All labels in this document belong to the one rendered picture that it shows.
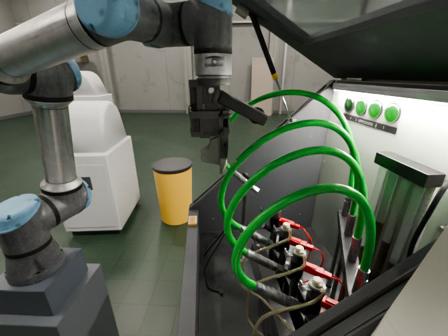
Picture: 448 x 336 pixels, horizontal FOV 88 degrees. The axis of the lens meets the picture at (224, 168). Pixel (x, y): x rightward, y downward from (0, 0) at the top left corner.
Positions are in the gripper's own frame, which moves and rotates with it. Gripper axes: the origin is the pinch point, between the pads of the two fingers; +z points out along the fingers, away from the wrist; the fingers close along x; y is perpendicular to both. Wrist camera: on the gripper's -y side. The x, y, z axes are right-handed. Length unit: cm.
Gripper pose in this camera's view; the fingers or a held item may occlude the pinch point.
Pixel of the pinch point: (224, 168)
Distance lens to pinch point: 55.1
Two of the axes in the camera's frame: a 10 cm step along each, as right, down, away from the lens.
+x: 0.9, 3.7, -9.2
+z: 0.0, 9.3, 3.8
